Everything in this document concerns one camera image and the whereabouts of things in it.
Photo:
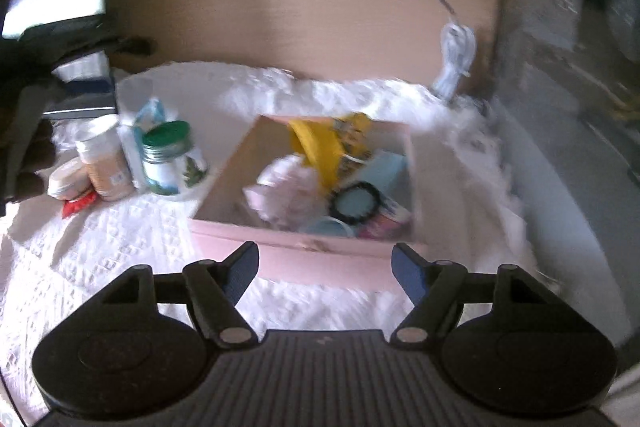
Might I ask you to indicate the person's left hand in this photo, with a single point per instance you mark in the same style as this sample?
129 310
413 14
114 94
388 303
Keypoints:
37 147

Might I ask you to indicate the blue face mask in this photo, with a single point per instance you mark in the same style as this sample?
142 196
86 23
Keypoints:
387 172

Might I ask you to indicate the pink cardboard box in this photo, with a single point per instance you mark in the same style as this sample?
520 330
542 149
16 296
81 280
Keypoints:
310 262

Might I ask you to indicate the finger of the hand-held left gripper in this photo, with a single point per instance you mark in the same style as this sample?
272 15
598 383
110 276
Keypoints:
87 87
130 46

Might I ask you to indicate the glass jar with brown contents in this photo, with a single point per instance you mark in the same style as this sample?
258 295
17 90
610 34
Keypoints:
107 172

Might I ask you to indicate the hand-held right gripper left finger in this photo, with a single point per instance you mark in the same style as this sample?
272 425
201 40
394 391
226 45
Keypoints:
240 274

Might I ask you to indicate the grey metal computer case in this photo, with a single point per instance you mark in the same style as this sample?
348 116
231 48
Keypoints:
550 7

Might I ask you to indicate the black scrunchie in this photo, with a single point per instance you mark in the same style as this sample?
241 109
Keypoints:
333 207

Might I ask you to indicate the white textured blanket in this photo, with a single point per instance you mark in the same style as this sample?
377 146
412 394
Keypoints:
125 247

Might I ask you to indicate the red packet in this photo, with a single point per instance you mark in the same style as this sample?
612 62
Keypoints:
75 206

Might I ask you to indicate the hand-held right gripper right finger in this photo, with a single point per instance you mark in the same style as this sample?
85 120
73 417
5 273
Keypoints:
407 274

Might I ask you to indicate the yellow slipper with charms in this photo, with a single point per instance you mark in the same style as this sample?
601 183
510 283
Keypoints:
317 147

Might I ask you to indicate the pink dotted cloth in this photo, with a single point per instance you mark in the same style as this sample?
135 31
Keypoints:
290 192

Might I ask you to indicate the green-lidded jar with tree label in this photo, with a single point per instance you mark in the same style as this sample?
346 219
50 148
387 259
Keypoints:
165 172

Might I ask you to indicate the blue and white packet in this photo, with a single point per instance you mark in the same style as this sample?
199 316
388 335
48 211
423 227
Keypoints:
132 142

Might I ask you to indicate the pink printed pouch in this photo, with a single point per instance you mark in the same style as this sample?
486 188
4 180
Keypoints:
390 219

